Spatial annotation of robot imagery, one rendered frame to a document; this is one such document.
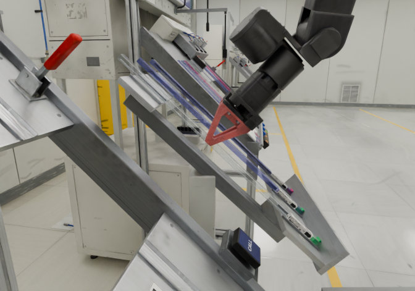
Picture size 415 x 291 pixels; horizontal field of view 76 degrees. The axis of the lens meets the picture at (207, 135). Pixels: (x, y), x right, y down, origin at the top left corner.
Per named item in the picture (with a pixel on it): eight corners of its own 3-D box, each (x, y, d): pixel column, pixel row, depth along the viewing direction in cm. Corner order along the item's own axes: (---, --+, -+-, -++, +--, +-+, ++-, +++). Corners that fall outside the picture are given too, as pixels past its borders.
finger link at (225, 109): (192, 133, 45) (231, 93, 43) (196, 125, 52) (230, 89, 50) (220, 160, 46) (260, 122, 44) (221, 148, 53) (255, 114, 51)
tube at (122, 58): (313, 241, 53) (317, 238, 53) (315, 246, 52) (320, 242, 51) (120, 59, 47) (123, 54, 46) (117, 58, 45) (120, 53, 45)
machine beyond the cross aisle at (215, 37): (259, 120, 540) (265, 19, 492) (259, 129, 462) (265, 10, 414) (194, 117, 565) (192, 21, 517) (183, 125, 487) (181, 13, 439)
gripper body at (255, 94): (226, 101, 41) (260, 65, 40) (225, 94, 51) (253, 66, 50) (255, 129, 42) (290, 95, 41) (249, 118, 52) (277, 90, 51)
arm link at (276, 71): (314, 67, 42) (299, 62, 48) (287, 36, 40) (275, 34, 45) (281, 99, 44) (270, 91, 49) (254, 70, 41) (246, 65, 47)
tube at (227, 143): (297, 212, 64) (302, 207, 64) (299, 215, 62) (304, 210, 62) (138, 61, 57) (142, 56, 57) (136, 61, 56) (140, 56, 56)
